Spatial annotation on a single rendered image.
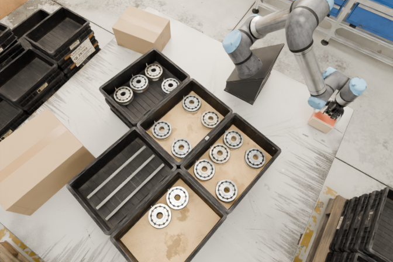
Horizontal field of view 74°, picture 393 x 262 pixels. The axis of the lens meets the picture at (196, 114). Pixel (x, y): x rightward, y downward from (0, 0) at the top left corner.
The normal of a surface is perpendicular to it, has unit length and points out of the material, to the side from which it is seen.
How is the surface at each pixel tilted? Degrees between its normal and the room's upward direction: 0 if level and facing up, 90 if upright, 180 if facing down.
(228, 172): 0
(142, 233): 0
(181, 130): 0
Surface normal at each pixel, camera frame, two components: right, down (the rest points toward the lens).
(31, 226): 0.04, -0.45
